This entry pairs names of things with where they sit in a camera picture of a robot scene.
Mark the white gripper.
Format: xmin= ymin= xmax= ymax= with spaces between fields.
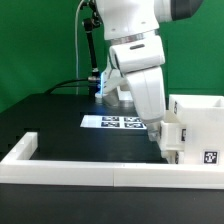
xmin=109 ymin=35 xmax=165 ymax=141

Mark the white drawer box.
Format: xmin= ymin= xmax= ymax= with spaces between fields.
xmin=158 ymin=110 xmax=186 ymax=158
xmin=161 ymin=150 xmax=179 ymax=164

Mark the white drawer box front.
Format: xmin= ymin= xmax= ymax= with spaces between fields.
xmin=161 ymin=150 xmax=179 ymax=164

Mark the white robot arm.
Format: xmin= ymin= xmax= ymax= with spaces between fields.
xmin=95 ymin=0 xmax=204 ymax=141

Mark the white drawer cabinet housing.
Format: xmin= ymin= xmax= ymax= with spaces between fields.
xmin=169 ymin=94 xmax=224 ymax=166

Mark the white marker sheet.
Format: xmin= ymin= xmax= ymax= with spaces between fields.
xmin=80 ymin=115 xmax=146 ymax=130

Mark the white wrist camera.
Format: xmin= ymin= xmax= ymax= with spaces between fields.
xmin=101 ymin=62 xmax=129 ymax=99

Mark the black cable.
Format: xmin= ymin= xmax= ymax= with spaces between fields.
xmin=44 ymin=77 xmax=101 ymax=94

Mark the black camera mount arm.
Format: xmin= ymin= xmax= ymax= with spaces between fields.
xmin=82 ymin=0 xmax=101 ymax=77

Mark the white cable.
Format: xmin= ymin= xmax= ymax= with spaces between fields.
xmin=74 ymin=0 xmax=88 ymax=95

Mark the white perimeter fence frame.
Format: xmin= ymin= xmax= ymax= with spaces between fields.
xmin=0 ymin=132 xmax=224 ymax=189

